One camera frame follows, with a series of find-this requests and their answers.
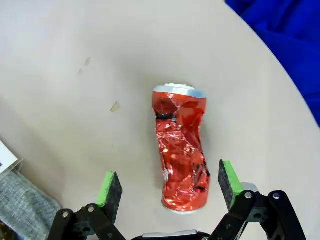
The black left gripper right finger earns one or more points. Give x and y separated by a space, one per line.
228 185

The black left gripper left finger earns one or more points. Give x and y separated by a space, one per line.
111 195

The grey fabric basket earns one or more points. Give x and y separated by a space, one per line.
22 200

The crushed red can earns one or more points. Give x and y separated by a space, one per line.
180 150

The white plastic label card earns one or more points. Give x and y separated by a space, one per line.
6 155

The blue cloth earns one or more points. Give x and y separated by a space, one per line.
292 37

